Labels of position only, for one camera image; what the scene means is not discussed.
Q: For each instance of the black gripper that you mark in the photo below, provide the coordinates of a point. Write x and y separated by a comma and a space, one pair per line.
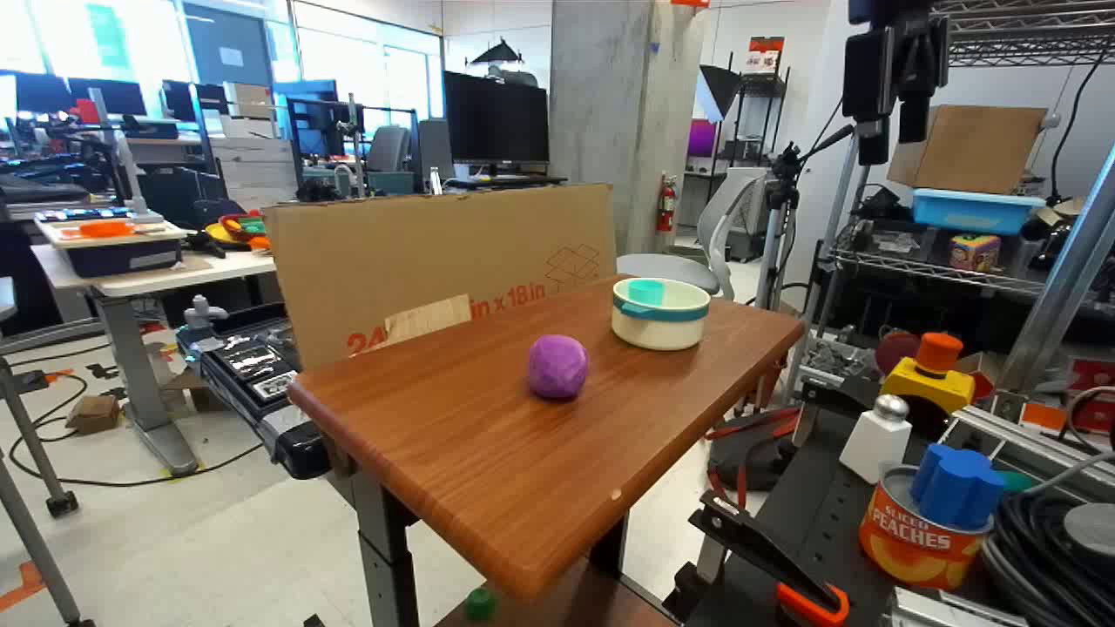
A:
889, 71

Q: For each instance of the blue cup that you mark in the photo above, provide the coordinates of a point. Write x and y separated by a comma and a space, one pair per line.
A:
661, 295

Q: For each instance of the white bowl with teal stripe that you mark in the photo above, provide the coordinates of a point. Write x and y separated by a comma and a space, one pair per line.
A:
661, 330

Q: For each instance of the cardboard box on shelf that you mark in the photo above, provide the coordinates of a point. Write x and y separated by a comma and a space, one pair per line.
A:
969, 149

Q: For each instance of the blue plastic tray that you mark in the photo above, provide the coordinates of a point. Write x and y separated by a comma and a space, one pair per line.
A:
974, 211

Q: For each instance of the colourful cube on shelf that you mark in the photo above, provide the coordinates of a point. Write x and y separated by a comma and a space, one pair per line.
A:
974, 253

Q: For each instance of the grey office chair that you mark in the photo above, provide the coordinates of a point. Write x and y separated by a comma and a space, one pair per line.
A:
708, 269

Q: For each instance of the red fire extinguisher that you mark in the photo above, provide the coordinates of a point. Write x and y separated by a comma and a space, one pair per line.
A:
667, 203

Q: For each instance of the yellow block with orange cap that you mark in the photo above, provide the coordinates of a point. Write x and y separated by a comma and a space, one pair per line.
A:
931, 374

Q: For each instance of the white salt shaker bottle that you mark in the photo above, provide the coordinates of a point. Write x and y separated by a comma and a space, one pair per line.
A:
879, 439

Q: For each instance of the black computer monitor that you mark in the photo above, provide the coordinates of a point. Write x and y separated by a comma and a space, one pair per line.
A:
496, 122

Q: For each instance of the blue plastic gear block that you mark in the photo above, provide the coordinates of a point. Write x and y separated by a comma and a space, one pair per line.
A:
958, 490

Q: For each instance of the purple ball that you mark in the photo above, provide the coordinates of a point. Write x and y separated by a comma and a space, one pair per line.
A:
559, 368

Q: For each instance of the peaches can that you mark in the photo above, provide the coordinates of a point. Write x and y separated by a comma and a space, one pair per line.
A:
906, 543

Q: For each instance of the cardboard sheet backdrop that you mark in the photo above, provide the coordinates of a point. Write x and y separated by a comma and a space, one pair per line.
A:
349, 274

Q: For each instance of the green ball under table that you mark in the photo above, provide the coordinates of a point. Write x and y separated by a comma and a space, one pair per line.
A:
482, 604

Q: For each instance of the black bin with orange lid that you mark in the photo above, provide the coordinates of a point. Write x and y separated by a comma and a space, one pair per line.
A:
114, 242

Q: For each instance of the black camera on tripod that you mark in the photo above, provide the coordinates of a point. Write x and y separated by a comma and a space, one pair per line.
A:
783, 199

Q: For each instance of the orange clamp handle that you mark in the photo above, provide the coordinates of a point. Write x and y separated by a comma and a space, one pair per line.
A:
836, 612

